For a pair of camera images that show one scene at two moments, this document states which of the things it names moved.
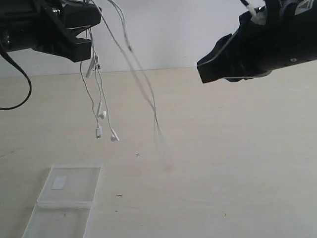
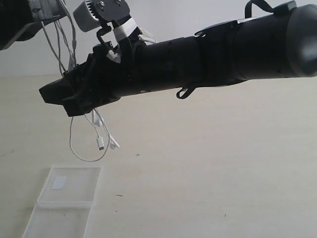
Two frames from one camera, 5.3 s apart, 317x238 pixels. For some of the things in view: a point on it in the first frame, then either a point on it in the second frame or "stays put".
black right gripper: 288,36 to 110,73
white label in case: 59,182 stays put
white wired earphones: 95,62 to 65,47
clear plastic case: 64,206 stays put
